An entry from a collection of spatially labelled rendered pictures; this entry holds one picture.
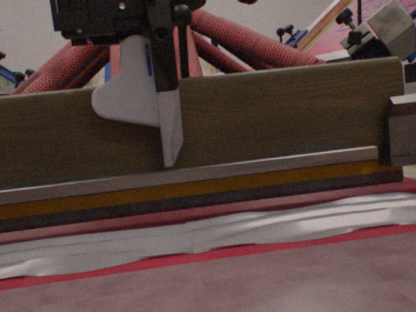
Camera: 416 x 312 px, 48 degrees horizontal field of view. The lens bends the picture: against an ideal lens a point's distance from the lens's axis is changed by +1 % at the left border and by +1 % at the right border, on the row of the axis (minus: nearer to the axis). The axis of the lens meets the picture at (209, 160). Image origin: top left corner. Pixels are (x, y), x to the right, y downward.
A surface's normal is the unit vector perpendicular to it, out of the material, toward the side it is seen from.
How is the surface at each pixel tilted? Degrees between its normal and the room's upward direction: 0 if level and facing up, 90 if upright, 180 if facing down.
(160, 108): 101
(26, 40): 90
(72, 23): 90
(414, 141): 90
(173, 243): 36
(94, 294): 0
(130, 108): 82
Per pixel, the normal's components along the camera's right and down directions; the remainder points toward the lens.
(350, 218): -0.04, -0.73
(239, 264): -0.11, -0.99
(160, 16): 0.09, -0.10
